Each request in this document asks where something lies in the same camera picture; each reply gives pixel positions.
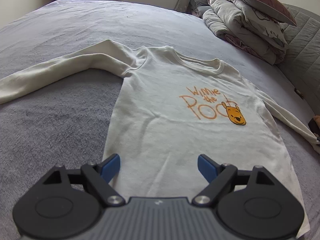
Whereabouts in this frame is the grey quilted headboard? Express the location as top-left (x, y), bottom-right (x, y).
top-left (278, 4), bottom-right (320, 114)

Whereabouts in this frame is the cream long sleeve sweatshirt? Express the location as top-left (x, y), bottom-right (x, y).
top-left (0, 39), bottom-right (320, 238)

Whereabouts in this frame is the folded grey pink quilt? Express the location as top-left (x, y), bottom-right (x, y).
top-left (202, 0), bottom-right (288, 65)

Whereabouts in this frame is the grey bed sheet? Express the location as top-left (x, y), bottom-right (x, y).
top-left (1, 0), bottom-right (319, 239)

